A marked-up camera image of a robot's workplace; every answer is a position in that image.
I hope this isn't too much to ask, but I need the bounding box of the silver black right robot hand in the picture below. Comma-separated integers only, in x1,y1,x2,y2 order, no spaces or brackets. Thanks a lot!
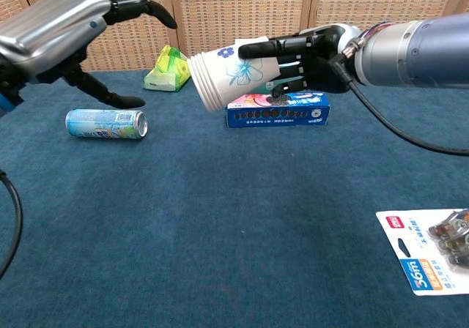
237,23,363,99

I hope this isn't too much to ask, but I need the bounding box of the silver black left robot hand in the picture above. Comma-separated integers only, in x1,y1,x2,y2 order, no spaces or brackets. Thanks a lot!
0,0,179,110

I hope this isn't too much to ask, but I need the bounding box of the blue cookie box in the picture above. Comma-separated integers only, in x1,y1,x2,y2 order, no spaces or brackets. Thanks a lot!
224,90,330,129

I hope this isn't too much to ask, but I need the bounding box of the light blue drink can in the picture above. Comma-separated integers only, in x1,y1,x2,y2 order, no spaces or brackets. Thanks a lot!
64,108,149,141

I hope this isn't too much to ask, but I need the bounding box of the green yellow tissue pack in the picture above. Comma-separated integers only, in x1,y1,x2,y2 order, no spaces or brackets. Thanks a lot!
142,45,193,93

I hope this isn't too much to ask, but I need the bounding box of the blue plush tablecloth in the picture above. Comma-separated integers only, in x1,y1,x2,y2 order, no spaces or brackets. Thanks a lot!
0,62,469,328

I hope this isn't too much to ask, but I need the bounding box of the tape rolls blister card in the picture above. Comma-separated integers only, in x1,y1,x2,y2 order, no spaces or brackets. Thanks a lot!
375,208,469,297

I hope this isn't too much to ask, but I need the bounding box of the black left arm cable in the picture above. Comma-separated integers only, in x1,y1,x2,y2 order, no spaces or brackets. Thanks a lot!
0,168,23,281

